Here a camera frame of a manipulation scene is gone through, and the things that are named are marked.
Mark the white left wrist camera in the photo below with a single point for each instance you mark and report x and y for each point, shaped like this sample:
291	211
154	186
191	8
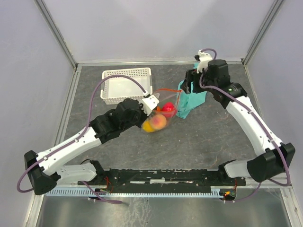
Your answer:
149	104

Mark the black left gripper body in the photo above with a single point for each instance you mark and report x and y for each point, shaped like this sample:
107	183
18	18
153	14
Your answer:
140	116

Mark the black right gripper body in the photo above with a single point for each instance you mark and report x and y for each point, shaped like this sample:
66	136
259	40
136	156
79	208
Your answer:
204	80

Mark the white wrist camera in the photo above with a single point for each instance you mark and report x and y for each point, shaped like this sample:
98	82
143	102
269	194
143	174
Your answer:
149	104
203	58

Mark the toy peach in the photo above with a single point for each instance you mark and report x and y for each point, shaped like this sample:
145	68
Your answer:
158	122

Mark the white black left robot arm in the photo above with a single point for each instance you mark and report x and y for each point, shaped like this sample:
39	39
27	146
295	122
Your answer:
48	168

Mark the white perforated plastic basket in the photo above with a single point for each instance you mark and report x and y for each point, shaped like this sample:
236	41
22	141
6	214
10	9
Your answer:
116	90

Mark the light blue cable duct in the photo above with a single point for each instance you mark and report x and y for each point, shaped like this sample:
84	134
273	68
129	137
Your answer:
85	192

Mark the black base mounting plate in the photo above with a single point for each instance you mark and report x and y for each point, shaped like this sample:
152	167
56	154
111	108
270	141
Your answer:
202	177

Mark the clear zip top bag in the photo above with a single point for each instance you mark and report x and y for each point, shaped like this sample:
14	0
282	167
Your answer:
166	95

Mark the teal cloth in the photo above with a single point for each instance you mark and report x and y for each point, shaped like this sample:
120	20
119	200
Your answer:
188	102

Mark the yellow toy lemon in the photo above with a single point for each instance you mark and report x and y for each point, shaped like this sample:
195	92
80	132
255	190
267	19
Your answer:
147	127

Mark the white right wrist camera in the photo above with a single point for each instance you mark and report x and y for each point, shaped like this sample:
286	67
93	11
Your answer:
203	58

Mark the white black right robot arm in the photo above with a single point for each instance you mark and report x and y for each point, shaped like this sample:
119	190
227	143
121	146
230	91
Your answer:
273	157

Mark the red toy apple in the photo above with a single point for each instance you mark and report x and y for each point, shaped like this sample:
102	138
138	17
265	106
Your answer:
168	107

